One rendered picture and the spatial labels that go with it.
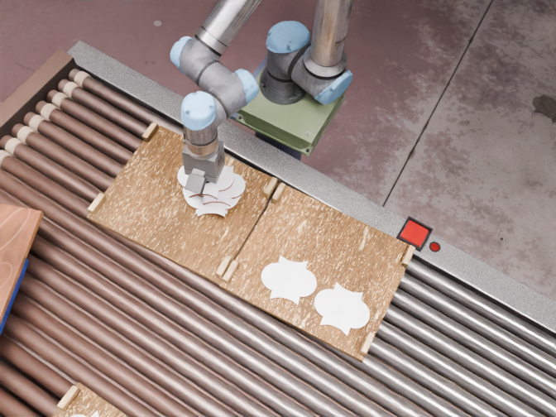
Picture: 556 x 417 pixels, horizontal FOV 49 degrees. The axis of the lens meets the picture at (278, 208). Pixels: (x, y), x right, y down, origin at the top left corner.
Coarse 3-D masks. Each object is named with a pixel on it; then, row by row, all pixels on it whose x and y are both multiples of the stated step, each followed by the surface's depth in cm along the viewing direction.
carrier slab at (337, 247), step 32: (288, 192) 172; (256, 224) 166; (288, 224) 167; (320, 224) 167; (352, 224) 168; (256, 256) 162; (288, 256) 162; (320, 256) 163; (352, 256) 163; (384, 256) 164; (224, 288) 158; (256, 288) 158; (320, 288) 159; (352, 288) 159; (384, 288) 160; (288, 320) 154; (320, 320) 155; (352, 352) 151
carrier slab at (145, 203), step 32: (160, 128) 179; (160, 160) 174; (128, 192) 169; (160, 192) 170; (256, 192) 171; (128, 224) 165; (160, 224) 165; (192, 224) 165; (224, 224) 166; (192, 256) 161; (224, 256) 162
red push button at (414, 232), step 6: (408, 228) 169; (414, 228) 169; (420, 228) 169; (402, 234) 168; (408, 234) 168; (414, 234) 168; (420, 234) 168; (426, 234) 168; (408, 240) 167; (414, 240) 167; (420, 240) 167
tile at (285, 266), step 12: (276, 264) 160; (288, 264) 161; (300, 264) 161; (264, 276) 159; (276, 276) 159; (288, 276) 159; (300, 276) 159; (312, 276) 159; (276, 288) 157; (288, 288) 157; (300, 288) 158; (312, 288) 158
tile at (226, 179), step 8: (224, 168) 159; (184, 176) 157; (224, 176) 158; (232, 176) 158; (184, 184) 156; (208, 184) 157; (216, 184) 157; (224, 184) 157; (192, 192) 155; (208, 192) 155; (216, 192) 156
